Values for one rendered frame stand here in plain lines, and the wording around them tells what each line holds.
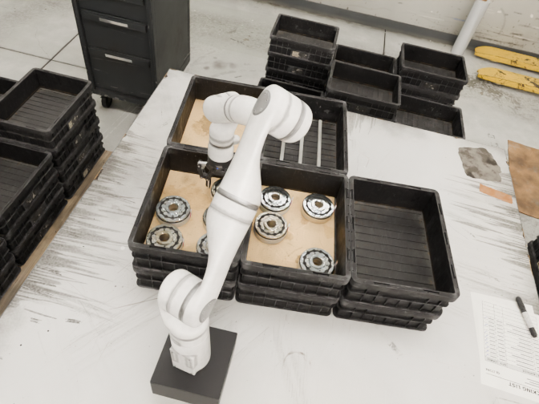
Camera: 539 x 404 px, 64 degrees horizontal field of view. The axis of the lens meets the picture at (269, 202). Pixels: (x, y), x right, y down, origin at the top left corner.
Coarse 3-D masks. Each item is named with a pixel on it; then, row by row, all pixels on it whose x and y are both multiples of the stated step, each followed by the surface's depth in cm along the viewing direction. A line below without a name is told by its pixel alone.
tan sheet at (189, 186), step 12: (168, 180) 142; (180, 180) 142; (192, 180) 143; (204, 180) 144; (216, 180) 145; (168, 192) 138; (180, 192) 139; (192, 192) 140; (204, 192) 140; (192, 204) 137; (204, 204) 137; (192, 216) 134; (180, 228) 130; (192, 228) 131; (204, 228) 131; (192, 240) 128
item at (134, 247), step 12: (156, 168) 131; (144, 204) 122; (132, 228) 116; (132, 240) 113; (144, 252) 114; (156, 252) 113; (168, 252) 113; (180, 252) 113; (192, 252) 114; (240, 252) 116
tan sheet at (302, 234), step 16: (288, 192) 145; (304, 192) 146; (288, 224) 137; (304, 224) 137; (320, 224) 138; (256, 240) 131; (288, 240) 133; (304, 240) 133; (320, 240) 134; (256, 256) 127; (272, 256) 128; (288, 256) 129
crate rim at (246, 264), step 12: (288, 168) 139; (300, 168) 139; (312, 168) 140; (348, 180) 139; (348, 192) 135; (348, 204) 132; (348, 216) 129; (348, 228) 126; (348, 240) 123; (348, 252) 120; (240, 264) 116; (252, 264) 114; (264, 264) 114; (348, 264) 118; (288, 276) 115; (300, 276) 115; (312, 276) 114; (324, 276) 114; (336, 276) 115; (348, 276) 115
